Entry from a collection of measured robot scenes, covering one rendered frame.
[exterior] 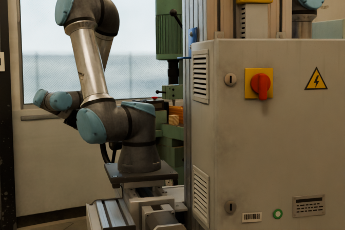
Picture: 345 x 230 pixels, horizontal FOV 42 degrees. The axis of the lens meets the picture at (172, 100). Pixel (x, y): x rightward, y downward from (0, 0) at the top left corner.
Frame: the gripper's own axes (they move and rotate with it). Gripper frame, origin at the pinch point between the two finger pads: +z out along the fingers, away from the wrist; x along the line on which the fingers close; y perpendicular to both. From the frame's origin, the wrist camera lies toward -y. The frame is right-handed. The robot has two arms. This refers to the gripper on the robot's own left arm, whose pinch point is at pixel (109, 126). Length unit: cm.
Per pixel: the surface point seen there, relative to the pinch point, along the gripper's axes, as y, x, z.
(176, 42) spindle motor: -50, 5, 14
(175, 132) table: -7.6, 17.1, 23.2
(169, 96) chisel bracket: -27.1, -2.0, 25.3
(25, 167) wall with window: 25, -146, 23
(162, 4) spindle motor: -64, 2, 1
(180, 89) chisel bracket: -33.2, -1.3, 29.6
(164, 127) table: -9.2, 8.2, 22.2
